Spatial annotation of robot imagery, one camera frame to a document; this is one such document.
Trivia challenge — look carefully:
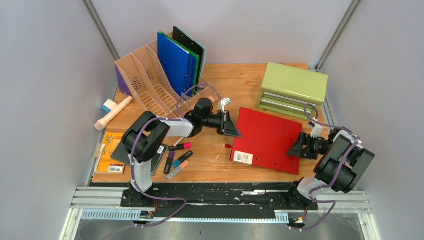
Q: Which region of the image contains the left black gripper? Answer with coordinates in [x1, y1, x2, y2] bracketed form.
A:
[201, 110, 242, 138]

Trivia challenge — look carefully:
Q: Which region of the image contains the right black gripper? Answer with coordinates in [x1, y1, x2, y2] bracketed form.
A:
[285, 132, 332, 160]

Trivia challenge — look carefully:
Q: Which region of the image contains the red binder folder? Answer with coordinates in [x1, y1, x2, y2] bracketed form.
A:
[229, 107, 303, 175]

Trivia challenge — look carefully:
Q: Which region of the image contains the green metal drawer cabinet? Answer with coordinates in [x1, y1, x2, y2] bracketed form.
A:
[256, 62, 328, 120]

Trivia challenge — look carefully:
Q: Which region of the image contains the green translucent plastic folder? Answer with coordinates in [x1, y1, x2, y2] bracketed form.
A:
[158, 31, 201, 94]

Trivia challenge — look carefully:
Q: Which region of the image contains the blue binder folder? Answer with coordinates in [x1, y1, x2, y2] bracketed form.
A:
[156, 32, 198, 98]

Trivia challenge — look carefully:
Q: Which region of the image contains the beige plastic file organizer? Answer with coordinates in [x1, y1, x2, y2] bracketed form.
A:
[115, 40, 219, 118]

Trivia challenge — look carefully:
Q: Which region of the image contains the black notebook with sticker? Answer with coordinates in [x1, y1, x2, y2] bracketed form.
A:
[111, 142, 168, 176]

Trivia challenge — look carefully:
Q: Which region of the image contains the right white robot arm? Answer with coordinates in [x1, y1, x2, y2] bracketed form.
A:
[285, 129, 375, 209]

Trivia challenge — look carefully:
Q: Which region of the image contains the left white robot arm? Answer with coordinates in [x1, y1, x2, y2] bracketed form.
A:
[121, 97, 242, 207]

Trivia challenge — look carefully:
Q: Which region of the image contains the pink highlighter marker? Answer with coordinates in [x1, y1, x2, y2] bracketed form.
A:
[169, 142, 192, 152]

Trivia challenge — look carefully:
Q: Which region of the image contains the orange highlighter marker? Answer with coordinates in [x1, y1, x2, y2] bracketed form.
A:
[166, 160, 190, 181]

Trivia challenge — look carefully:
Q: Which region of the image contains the blue highlighter marker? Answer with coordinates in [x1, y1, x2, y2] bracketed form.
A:
[172, 150, 194, 168]

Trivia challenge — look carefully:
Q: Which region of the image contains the purple highlighter marker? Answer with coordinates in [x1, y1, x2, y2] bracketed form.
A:
[163, 151, 175, 175]

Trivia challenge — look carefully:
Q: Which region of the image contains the black clipboard blue back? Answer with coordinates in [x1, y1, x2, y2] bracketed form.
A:
[172, 26, 207, 84]

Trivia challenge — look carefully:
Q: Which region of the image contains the blue white eraser block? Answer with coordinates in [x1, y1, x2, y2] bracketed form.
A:
[101, 99, 117, 113]

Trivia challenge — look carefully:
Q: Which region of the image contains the orange yellow booklet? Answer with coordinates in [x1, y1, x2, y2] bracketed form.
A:
[94, 131, 126, 174]

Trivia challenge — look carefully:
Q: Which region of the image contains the beige rolled tube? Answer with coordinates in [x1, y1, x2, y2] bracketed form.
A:
[94, 96, 133, 131]

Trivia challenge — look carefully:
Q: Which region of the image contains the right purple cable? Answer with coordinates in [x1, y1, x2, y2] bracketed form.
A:
[288, 103, 362, 232]

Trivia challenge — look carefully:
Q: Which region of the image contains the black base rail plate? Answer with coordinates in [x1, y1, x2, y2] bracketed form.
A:
[89, 182, 318, 219]

